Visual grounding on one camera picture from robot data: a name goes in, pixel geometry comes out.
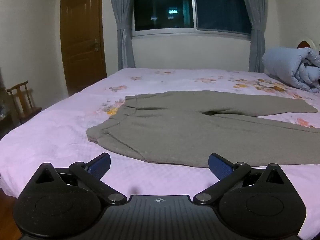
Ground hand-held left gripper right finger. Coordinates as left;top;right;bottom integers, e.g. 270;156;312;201
193;152;288;205

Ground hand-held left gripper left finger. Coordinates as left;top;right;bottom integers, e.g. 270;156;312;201
32;152;127;205

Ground grey pants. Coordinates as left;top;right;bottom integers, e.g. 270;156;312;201
86;90;320;168

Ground bed with pink floral sheet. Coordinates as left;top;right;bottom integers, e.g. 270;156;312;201
0;67;320;240

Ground small wooden chair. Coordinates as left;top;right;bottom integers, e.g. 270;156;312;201
6;80;42;125

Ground light blue rolled quilt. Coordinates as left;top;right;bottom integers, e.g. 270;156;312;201
262;46;320;93

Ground brown wooden door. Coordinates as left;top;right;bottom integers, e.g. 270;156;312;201
60;0;107;97

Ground grey curtain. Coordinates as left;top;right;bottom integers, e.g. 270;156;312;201
239;0;269;73
108;0;136;71

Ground white and brown headboard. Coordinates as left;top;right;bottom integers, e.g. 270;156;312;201
296;37;318;50

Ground sliding glass window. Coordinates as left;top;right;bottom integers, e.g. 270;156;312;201
132;0;252;39

